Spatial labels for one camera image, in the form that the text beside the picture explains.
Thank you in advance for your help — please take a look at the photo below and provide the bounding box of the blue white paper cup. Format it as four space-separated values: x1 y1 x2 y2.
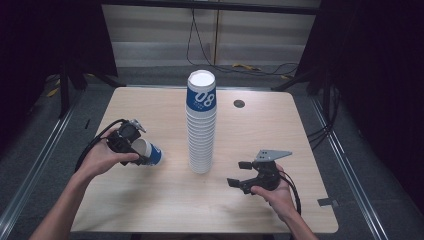
132 137 165 167

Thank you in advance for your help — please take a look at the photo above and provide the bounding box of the black metal stand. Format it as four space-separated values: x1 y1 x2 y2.
270 64 336 116
57 58 128 120

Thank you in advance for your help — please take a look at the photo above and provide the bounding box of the stack of paper cups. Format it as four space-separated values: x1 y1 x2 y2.
185 69 218 175

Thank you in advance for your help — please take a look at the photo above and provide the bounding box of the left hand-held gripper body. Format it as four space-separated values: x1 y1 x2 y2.
106 118 147 155

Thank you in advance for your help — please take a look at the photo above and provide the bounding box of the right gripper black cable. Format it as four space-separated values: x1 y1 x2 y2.
279 172 302 216

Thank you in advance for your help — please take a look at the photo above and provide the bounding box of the metal floor rail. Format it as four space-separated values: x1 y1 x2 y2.
0 88 86 232
309 95 390 240

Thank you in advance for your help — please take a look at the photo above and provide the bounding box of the bundle of black cables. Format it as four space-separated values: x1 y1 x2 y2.
305 84 338 152

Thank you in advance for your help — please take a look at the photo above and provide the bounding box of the black overhead bar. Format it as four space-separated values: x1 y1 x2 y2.
99 0 322 16

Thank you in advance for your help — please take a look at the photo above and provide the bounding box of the person's left hand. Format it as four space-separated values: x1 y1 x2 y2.
77 128 141 182

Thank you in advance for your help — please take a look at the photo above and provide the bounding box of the person's right hand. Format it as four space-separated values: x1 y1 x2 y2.
250 164 298 223

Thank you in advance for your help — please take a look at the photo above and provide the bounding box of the hanging black cable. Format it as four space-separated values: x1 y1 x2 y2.
185 8 218 69

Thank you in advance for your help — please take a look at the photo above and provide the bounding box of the black cable on floor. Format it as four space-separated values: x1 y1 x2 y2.
215 61 300 78

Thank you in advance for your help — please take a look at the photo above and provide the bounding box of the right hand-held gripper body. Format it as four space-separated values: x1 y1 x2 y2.
253 149 294 192

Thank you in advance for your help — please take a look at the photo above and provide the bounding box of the grey tape piece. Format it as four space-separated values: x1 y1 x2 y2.
316 197 340 208

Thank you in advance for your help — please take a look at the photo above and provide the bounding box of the dark curtain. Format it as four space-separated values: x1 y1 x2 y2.
295 0 424 214
0 0 118 154

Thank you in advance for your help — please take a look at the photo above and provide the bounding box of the yellow tape strip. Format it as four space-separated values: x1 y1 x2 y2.
231 62 262 72

